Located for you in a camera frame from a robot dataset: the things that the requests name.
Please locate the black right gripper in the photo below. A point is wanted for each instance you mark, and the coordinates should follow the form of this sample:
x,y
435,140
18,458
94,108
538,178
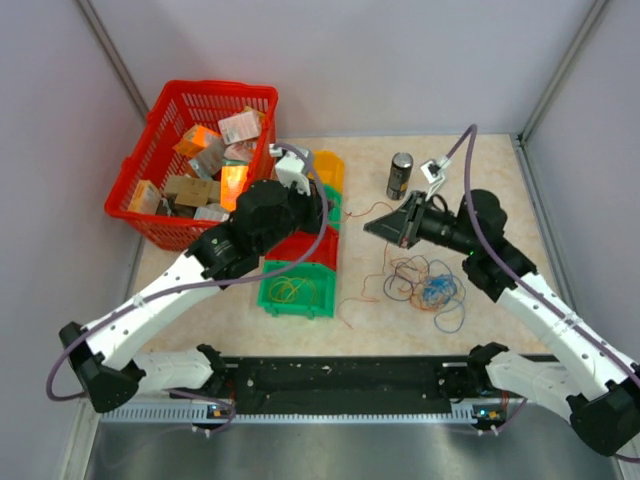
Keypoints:
x,y
402,226

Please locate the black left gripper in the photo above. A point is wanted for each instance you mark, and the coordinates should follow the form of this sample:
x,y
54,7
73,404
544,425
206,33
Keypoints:
x,y
314,205

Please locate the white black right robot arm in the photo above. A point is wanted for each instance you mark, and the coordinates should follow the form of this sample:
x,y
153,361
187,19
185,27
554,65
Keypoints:
x,y
590,385

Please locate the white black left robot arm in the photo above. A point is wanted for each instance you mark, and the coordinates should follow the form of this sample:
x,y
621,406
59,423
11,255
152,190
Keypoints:
x,y
106,355

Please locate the green plastic bin upper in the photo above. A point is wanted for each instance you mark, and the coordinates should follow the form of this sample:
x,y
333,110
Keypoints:
x,y
334,199

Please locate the green plastic bin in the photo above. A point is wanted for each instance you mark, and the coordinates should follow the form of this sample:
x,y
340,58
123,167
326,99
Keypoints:
x,y
308,290
334,199

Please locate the yellow plastic bin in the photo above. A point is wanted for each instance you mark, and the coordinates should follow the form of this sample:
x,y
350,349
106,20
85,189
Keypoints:
x,y
331,169

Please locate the dark drink can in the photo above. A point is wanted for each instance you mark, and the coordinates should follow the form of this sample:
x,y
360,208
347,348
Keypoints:
x,y
400,171

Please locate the green plastic bin lower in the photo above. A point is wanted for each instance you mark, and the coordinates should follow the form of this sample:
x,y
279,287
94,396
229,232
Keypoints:
x,y
308,290

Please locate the bright orange box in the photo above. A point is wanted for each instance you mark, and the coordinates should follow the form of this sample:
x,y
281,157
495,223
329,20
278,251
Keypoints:
x,y
233,178

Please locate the pink white box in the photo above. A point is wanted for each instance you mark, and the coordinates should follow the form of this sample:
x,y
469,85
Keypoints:
x,y
240,127

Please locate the brown cardboard box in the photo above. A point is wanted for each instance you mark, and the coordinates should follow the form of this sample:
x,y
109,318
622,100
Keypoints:
x,y
194,192

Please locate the red plastic basket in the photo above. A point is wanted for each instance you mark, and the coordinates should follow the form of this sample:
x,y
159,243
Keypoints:
x,y
181,105

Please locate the yellow box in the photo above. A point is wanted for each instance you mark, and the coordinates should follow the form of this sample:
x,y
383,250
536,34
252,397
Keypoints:
x,y
145,199

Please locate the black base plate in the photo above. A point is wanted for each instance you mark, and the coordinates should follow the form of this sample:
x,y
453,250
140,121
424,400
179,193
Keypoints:
x,y
350,385

